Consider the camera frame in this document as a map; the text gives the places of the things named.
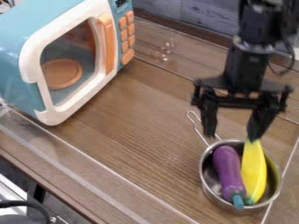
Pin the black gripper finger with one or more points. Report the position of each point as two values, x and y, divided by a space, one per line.
208 117
261 119

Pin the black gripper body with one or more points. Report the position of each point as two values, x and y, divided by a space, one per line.
242 87

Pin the purple toy eggplant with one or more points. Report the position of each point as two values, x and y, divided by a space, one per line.
226 164

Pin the silver pot with wire handle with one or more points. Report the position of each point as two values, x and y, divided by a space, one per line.
210 181

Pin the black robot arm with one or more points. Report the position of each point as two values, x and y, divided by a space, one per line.
267 22

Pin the yellow toy corn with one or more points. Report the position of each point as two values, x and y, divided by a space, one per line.
254 171

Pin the orange microwave turntable plate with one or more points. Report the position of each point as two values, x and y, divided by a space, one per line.
62 72

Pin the blue toy microwave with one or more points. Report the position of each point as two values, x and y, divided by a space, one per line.
91 31

